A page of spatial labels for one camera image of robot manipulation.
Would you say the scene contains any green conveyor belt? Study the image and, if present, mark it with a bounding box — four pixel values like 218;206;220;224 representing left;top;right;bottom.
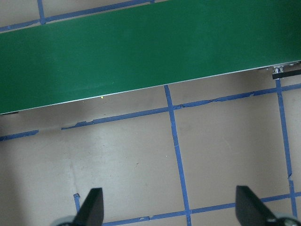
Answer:
0;0;301;115

